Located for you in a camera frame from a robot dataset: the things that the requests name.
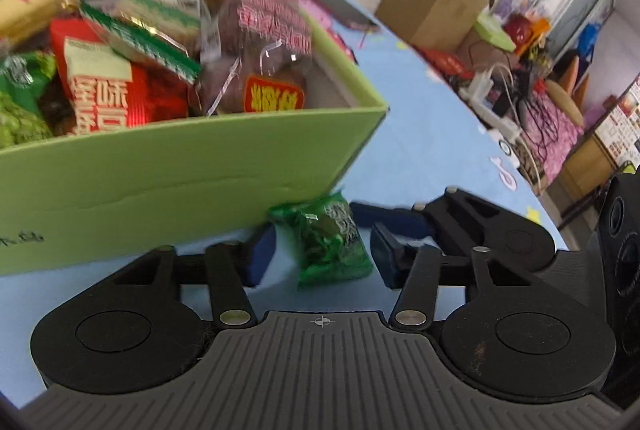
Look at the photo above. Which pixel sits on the dark smartphone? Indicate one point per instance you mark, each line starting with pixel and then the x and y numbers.
pixel 340 8

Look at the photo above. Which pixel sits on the small cardboard box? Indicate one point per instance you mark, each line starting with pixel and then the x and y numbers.
pixel 480 50

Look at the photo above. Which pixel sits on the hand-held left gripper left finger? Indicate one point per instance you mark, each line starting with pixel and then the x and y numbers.
pixel 260 255

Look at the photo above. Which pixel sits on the red round toy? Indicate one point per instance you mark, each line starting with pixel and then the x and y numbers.
pixel 517 29

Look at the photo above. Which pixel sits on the red flat packet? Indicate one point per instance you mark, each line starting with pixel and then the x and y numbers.
pixel 450 63

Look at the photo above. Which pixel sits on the wooden cabinet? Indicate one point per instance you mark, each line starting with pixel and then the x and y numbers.
pixel 590 165

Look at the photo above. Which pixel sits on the small green snack packet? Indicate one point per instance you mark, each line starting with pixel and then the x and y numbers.
pixel 327 242

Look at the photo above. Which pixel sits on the blue plastic item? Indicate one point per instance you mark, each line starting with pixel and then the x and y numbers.
pixel 590 41

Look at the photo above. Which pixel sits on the red nut packet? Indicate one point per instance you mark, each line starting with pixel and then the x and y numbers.
pixel 100 95

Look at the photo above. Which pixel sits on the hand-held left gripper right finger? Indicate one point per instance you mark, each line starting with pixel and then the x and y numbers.
pixel 387 255

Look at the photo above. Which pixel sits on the clear red packet brown snacks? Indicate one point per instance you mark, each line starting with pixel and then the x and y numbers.
pixel 260 45

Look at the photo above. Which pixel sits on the purple picture card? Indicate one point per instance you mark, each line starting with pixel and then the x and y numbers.
pixel 515 3

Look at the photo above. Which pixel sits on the blue printed tablecloth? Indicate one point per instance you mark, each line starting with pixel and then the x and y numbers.
pixel 425 135

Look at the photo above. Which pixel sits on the tan oval cushion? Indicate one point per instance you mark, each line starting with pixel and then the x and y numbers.
pixel 565 103

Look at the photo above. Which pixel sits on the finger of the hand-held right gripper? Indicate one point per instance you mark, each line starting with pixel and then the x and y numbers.
pixel 385 217

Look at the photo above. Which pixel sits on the white power strip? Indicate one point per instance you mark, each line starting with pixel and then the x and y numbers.
pixel 492 108

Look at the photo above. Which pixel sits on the green bordered cake packet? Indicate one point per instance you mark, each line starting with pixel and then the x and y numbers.
pixel 150 23

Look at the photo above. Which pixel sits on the large green pea packet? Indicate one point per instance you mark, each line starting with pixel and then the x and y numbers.
pixel 20 120

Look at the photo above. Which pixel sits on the orange toy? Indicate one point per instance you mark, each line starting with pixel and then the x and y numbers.
pixel 541 28

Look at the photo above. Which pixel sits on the colourful printed board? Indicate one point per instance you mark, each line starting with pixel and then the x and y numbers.
pixel 622 125

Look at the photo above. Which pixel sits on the green cardboard box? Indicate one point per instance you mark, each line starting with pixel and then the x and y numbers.
pixel 150 190

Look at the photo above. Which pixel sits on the light green box lid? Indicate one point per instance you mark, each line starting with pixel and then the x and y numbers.
pixel 495 30

